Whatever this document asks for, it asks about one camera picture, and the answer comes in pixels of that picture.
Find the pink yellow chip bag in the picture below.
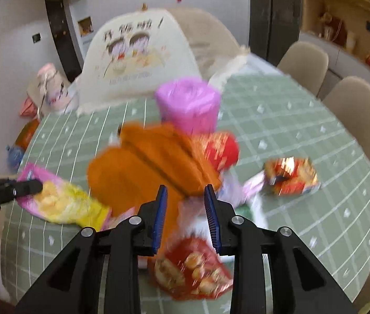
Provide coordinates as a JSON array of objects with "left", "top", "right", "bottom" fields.
[{"left": 17, "top": 163, "right": 111, "bottom": 232}]

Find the red gold snack packet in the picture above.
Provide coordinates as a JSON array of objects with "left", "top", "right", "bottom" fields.
[{"left": 264, "top": 157, "right": 320, "bottom": 196}]

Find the green grid tablecloth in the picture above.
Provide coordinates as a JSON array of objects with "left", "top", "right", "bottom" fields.
[{"left": 0, "top": 71, "right": 370, "bottom": 314}]

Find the red nut snack packet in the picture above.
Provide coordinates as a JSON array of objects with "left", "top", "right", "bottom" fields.
[{"left": 148, "top": 237, "right": 233, "bottom": 301}]

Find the orange snack bag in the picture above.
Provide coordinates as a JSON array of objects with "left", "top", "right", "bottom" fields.
[{"left": 87, "top": 122, "right": 222, "bottom": 239}]

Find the red gold paper cup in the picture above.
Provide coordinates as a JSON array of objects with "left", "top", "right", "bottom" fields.
[{"left": 192, "top": 131, "right": 240, "bottom": 172}]

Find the cream cartoon print cushion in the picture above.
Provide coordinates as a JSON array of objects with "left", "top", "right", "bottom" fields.
[{"left": 77, "top": 7, "right": 249, "bottom": 115}]

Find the pink plastic toy bin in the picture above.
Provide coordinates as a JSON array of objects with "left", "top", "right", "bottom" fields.
[{"left": 154, "top": 78, "right": 222, "bottom": 135}]

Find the beige chair far left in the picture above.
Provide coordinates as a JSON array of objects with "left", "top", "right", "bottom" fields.
[{"left": 277, "top": 41, "right": 329, "bottom": 97}]

